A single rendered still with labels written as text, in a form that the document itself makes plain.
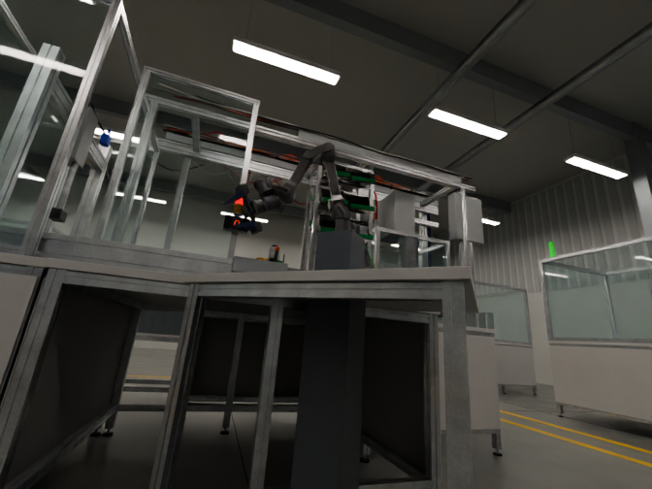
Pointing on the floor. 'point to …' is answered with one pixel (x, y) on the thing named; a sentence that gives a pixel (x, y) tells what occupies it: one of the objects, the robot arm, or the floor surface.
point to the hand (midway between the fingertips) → (236, 212)
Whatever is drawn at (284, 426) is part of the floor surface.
